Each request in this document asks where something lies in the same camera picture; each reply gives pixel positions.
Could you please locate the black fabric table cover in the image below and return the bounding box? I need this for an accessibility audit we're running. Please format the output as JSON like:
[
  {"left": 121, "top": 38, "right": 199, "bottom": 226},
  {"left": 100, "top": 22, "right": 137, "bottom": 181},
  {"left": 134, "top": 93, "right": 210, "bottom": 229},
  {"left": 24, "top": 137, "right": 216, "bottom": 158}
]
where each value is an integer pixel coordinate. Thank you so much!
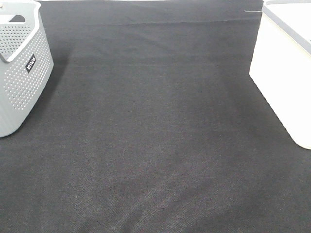
[{"left": 0, "top": 0, "right": 311, "bottom": 233}]

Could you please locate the white plastic storage bin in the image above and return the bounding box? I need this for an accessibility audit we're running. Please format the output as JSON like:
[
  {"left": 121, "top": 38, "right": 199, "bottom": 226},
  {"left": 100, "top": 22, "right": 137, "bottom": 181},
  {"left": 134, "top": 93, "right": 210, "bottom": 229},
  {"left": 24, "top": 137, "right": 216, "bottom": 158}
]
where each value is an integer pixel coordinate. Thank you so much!
[{"left": 249, "top": 0, "right": 311, "bottom": 149}]

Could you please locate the grey perforated laundry basket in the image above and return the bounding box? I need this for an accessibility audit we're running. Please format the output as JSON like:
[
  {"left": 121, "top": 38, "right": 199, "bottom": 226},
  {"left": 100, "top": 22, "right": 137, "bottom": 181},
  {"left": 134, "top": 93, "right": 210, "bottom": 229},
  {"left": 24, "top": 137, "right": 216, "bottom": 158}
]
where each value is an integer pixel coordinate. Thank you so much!
[{"left": 0, "top": 0, "right": 54, "bottom": 137}]

